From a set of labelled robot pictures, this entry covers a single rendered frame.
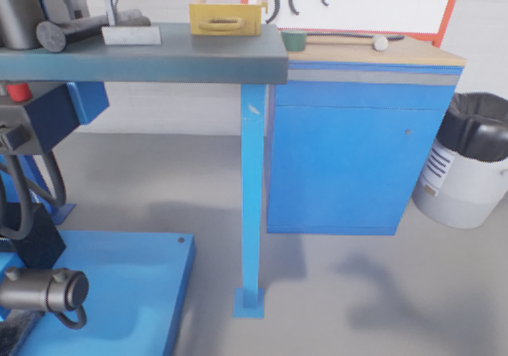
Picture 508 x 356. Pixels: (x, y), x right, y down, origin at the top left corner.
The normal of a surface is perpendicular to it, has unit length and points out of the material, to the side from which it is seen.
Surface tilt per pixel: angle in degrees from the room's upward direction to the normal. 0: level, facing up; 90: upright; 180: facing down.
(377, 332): 0
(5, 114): 90
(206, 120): 90
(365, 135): 90
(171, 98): 90
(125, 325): 0
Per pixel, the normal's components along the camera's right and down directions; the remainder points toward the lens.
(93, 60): -0.01, 0.58
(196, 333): 0.02, -0.82
